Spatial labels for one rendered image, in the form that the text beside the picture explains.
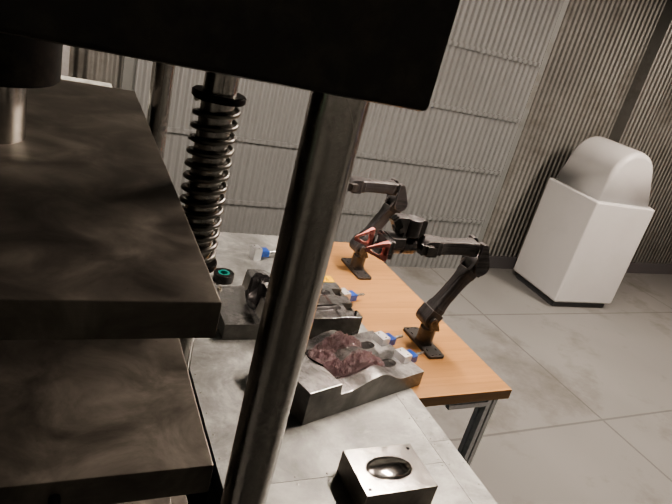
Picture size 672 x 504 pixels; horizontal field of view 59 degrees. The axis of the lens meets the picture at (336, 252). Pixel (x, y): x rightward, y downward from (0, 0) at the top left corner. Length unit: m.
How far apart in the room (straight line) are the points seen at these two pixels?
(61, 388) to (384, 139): 3.76
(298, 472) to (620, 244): 4.27
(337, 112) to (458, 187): 4.45
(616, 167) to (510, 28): 1.35
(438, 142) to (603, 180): 1.34
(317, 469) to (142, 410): 0.77
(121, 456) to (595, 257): 4.78
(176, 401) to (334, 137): 0.51
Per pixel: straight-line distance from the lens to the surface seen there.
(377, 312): 2.40
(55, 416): 0.91
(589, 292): 5.50
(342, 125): 0.58
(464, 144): 4.88
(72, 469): 0.83
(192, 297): 0.69
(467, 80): 4.73
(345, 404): 1.79
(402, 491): 1.53
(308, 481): 1.57
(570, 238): 5.20
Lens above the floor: 1.88
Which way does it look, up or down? 22 degrees down
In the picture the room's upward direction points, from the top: 15 degrees clockwise
